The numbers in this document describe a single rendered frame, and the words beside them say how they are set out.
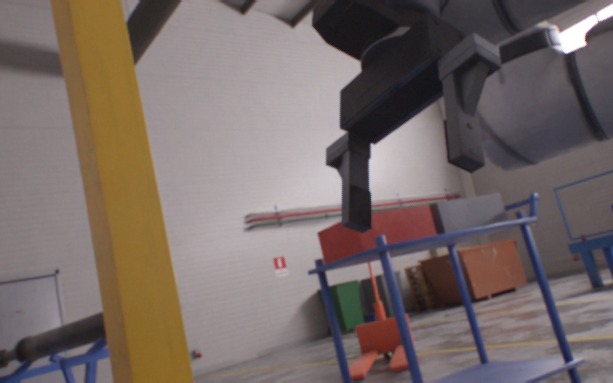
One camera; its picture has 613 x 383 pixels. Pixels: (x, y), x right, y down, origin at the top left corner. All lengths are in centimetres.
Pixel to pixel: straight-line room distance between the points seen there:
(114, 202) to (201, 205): 955
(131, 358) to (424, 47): 126
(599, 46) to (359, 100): 48
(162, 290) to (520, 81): 110
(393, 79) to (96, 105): 131
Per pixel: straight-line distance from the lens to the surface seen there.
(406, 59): 52
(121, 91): 179
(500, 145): 96
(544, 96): 94
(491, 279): 1212
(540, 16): 70
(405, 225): 238
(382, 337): 603
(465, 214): 261
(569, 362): 273
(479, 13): 70
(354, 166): 55
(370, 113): 55
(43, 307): 993
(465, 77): 48
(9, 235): 1011
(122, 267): 162
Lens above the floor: 70
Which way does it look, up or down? 11 degrees up
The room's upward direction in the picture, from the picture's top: 14 degrees counter-clockwise
